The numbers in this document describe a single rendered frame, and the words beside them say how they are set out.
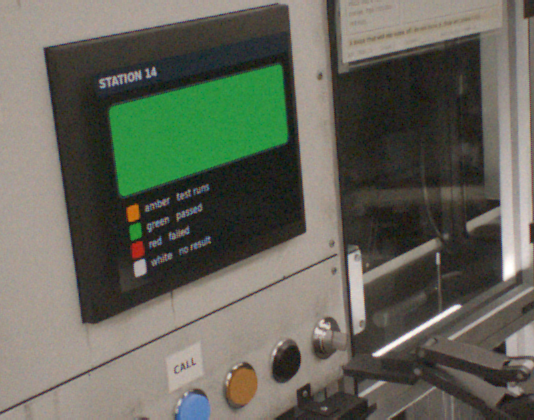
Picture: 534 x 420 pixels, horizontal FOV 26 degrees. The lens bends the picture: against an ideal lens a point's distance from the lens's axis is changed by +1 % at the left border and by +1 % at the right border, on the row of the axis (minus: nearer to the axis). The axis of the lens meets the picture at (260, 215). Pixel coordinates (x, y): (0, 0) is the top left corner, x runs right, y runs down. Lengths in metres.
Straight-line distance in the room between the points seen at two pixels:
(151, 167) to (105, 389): 0.17
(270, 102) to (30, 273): 0.25
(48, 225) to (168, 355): 0.17
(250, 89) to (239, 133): 0.04
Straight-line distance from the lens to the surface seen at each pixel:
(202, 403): 0.93
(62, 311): 0.83
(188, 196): 0.86
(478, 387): 0.98
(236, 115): 0.90
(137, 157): 0.82
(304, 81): 1.00
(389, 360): 1.00
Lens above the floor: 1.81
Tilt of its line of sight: 15 degrees down
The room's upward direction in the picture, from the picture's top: 5 degrees counter-clockwise
